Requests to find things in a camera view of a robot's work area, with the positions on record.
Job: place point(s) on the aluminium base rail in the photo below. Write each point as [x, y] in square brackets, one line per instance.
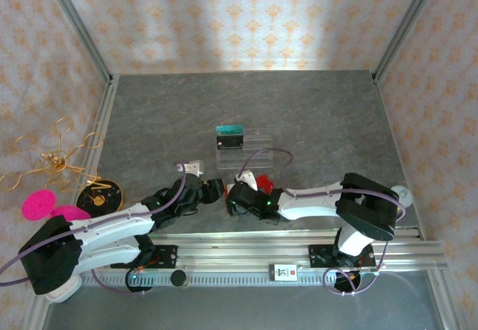
[242, 249]

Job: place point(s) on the black round gold clock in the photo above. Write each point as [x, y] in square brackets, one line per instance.
[100, 197]

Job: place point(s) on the black round knob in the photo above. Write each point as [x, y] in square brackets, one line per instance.
[179, 278]

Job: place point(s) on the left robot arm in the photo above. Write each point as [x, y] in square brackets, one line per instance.
[112, 233]

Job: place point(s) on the black card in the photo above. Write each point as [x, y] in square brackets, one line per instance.
[231, 142]

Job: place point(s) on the teal card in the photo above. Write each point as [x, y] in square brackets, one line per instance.
[229, 130]

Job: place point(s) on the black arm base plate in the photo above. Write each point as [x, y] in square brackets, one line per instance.
[317, 255]
[168, 256]

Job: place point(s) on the yellow tape roll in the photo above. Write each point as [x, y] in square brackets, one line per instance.
[405, 195]

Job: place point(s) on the clear acrylic card stand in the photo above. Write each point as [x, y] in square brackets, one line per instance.
[257, 147]

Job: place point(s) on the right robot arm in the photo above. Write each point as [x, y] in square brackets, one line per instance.
[313, 207]

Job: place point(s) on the pink flat round sponge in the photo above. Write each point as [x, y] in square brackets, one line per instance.
[39, 205]

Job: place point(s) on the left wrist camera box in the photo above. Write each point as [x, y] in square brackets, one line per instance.
[194, 167]

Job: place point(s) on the white label tag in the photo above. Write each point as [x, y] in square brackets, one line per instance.
[283, 272]

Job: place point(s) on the aluminium frame post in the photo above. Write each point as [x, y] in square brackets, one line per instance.
[405, 24]
[80, 35]

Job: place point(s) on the aluminium table side rail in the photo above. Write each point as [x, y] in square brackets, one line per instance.
[104, 113]
[446, 311]

